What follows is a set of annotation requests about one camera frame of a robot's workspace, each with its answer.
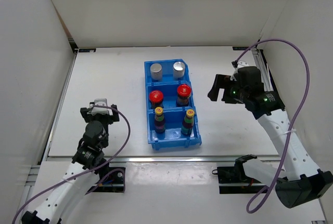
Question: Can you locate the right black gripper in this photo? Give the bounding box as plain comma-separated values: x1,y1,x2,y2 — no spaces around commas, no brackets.
208,74,248,104

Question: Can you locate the red-lidded sauce jar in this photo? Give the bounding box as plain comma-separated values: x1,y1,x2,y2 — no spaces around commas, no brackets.
176,84,191,107
149,90,164,109

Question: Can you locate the silver-capped white shaker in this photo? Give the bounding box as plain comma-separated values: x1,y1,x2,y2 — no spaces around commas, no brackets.
173,61,186,80
150,63,163,81

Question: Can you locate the green-labelled sauce bottle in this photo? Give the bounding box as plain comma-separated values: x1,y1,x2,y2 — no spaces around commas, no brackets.
181,109,195,136

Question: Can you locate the yellow-capped sauce bottle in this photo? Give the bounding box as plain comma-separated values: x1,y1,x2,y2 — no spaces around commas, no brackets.
154,107,165,133

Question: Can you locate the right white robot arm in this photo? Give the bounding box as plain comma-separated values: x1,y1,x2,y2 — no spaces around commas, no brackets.
208,66,332,208

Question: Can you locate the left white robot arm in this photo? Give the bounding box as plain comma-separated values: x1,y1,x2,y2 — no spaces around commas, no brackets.
21,99,119,223

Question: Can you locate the black corner label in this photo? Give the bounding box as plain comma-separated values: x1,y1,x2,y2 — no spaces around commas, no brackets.
78,48,96,53

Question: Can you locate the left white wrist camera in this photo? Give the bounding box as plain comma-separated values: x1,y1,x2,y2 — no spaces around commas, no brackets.
89,98,109,116

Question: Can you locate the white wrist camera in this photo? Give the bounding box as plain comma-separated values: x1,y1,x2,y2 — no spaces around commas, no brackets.
230,60,249,81
89,98,109,116

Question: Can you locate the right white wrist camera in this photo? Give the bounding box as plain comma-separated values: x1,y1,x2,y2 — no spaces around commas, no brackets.
230,60,249,81

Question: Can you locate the aluminium frame rail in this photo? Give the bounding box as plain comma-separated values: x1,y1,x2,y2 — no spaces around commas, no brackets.
46,155,280,163

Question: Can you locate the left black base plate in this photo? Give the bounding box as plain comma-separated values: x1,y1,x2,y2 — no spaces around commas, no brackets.
86,163,126,194

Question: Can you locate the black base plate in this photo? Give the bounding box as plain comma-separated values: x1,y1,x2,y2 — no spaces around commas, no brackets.
86,163,126,194
212,167,264,194

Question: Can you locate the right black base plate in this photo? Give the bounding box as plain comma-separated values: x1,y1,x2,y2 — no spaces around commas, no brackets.
212,167,264,194

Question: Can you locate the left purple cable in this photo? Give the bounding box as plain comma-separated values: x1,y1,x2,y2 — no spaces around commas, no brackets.
11,106,131,224

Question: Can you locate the purple cable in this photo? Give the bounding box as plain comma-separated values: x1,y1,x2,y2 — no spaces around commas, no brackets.
11,106,131,224
235,38,311,214

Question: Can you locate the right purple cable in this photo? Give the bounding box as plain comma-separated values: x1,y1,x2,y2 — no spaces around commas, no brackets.
235,38,311,214

